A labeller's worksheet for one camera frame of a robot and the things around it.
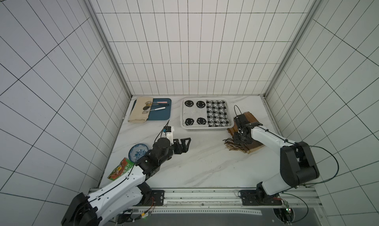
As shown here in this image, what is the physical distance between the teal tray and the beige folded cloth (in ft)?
0.10

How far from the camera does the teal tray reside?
3.57 ft

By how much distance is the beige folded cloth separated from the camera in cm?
103
